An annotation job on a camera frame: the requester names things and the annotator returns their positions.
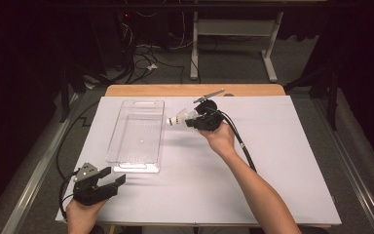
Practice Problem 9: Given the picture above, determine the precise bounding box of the white feather shuttlecock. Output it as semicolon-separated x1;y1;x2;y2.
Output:
166;107;200;128

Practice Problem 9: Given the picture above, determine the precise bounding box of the thin black floor cable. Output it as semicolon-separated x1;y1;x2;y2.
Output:
56;99;101;183

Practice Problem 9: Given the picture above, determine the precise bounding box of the aluminium floor rail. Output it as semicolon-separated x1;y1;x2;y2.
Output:
310;97;374;234
0;92;81;234

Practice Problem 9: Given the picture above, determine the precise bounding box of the dark metal stand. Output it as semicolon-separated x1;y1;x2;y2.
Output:
283;64;342;132
57;62;91;124

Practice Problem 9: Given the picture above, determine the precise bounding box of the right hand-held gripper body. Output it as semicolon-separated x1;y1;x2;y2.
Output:
193;89;227;133

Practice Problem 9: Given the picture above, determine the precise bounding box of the white board sheet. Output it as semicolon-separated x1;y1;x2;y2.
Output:
55;95;343;227

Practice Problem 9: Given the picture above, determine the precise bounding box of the wooden table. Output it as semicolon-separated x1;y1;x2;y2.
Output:
65;84;334;228

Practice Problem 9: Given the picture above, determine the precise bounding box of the person's right hand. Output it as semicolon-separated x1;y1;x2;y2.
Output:
198;125;238;159

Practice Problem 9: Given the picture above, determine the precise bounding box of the black floor cable bundle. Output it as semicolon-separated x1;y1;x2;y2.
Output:
108;28;189;86

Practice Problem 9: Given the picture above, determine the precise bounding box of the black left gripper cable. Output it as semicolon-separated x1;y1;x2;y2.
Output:
58;169;81;222

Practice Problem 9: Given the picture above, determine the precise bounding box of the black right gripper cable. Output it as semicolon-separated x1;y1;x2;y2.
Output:
218;110;258;174

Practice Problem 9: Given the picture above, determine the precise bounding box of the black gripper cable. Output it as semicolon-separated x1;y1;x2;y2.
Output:
218;110;258;174
58;169;81;222

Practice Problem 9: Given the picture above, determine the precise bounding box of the clear plastic tray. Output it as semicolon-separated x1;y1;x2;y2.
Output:
105;98;166;174

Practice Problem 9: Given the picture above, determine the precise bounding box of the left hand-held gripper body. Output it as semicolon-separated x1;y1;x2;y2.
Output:
72;162;118;207

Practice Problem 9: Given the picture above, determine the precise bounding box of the white metal stand frame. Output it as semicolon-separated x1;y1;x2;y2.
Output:
189;11;285;83

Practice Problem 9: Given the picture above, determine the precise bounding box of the dark equipment with red light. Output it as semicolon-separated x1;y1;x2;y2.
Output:
89;9;137;71

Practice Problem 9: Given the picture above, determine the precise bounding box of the person's left hand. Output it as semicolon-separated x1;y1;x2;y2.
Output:
65;198;109;234

